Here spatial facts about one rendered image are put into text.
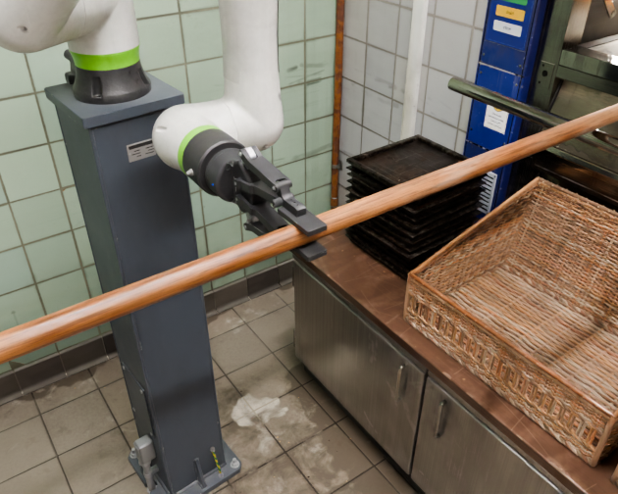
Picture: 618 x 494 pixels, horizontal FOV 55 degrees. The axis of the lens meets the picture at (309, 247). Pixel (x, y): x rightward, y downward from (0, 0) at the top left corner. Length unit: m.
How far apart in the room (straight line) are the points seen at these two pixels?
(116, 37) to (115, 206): 0.32
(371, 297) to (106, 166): 0.79
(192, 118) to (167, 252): 0.46
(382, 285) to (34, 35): 1.06
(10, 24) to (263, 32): 0.38
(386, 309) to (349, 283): 0.14
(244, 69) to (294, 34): 1.19
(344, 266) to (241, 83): 0.86
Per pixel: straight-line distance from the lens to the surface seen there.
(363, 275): 1.71
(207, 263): 0.69
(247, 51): 1.00
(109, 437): 2.14
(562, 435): 1.38
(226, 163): 0.87
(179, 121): 0.98
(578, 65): 1.65
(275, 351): 2.30
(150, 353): 1.50
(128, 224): 1.29
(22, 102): 1.89
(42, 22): 1.04
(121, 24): 1.19
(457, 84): 1.39
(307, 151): 2.38
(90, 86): 1.22
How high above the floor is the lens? 1.62
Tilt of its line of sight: 35 degrees down
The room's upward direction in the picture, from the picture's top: straight up
